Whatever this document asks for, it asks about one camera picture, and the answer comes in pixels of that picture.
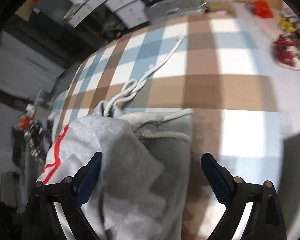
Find grey hoodie with red print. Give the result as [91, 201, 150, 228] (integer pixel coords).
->
[37, 35, 193, 240]

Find plaid bed sheet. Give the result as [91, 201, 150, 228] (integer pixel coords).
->
[50, 13, 300, 240]

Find red high-top sneaker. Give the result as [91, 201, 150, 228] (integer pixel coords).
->
[274, 34, 300, 70]

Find black cabinet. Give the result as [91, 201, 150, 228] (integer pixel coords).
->
[4, 0, 128, 68]

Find yellow sneakers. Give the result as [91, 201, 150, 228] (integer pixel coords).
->
[280, 18, 297, 33]

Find brown cardboard box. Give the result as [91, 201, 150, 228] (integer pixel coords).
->
[15, 0, 40, 22]

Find orange plastic bag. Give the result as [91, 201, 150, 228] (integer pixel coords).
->
[253, 0, 274, 18]

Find stack of white boxes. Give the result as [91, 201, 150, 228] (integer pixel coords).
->
[67, 0, 148, 29]

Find silver ribbed suitcase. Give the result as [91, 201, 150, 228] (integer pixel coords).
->
[145, 0, 207, 22]

